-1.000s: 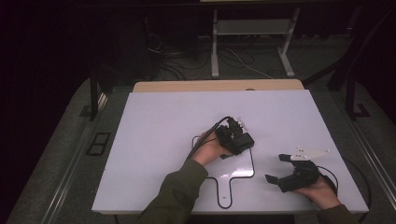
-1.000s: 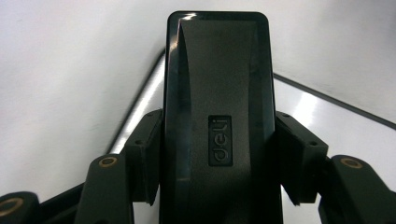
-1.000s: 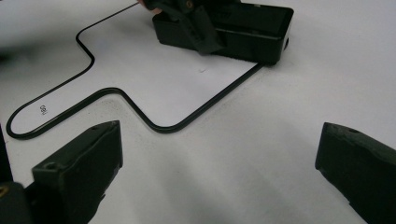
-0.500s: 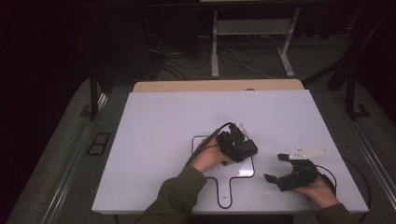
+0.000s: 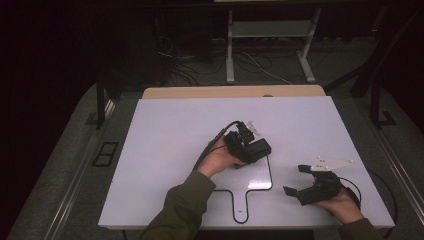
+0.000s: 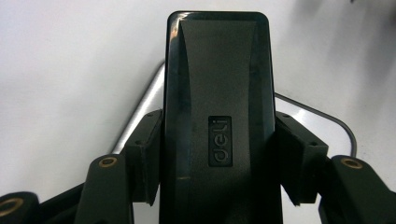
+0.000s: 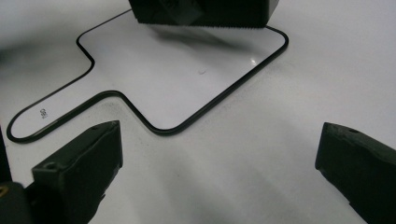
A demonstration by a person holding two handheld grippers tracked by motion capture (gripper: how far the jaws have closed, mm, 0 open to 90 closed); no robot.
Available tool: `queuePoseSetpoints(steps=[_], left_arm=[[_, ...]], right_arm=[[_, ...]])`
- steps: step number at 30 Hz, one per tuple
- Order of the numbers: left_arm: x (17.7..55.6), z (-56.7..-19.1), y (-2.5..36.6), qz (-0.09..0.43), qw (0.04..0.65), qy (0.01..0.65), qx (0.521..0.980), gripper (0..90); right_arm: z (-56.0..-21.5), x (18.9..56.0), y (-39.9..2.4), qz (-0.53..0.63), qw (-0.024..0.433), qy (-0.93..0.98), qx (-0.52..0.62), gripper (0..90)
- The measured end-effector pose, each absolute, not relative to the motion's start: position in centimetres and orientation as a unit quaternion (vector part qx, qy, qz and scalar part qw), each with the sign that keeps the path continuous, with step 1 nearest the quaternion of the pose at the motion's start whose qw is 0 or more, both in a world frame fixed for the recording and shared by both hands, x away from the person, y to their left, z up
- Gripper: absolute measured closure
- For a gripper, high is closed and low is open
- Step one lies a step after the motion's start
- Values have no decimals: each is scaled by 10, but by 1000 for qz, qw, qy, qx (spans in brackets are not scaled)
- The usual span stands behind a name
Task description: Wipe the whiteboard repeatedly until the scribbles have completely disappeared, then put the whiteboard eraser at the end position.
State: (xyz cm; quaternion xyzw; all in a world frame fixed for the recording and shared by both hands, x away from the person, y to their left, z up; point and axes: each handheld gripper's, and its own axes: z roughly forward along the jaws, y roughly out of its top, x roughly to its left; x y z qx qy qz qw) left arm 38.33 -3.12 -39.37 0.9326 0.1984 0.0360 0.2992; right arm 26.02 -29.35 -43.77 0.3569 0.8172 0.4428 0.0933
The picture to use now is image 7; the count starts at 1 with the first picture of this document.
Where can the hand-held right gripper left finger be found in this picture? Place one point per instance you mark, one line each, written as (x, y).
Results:
(77, 174)

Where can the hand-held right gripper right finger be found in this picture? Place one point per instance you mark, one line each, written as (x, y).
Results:
(361, 168)

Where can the white paddle whiteboard black rim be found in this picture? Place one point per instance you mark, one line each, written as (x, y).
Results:
(174, 84)

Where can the black whiteboard eraser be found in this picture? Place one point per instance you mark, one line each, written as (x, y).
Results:
(218, 12)

